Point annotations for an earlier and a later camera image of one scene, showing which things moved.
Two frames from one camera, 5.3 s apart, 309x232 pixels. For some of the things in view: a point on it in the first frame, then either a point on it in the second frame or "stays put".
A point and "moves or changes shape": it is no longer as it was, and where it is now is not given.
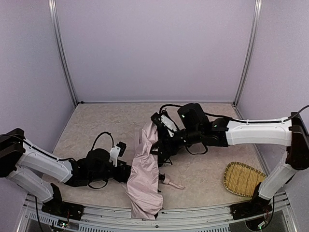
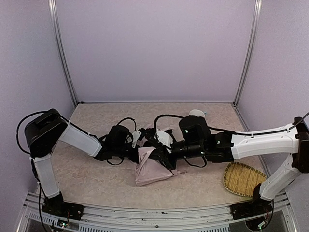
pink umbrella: [142, 188] moves or changes shape
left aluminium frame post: [56, 22] stays put
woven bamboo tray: [241, 179] stays put
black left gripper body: [124, 173] -> [144, 142]
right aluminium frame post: [249, 53] stays put
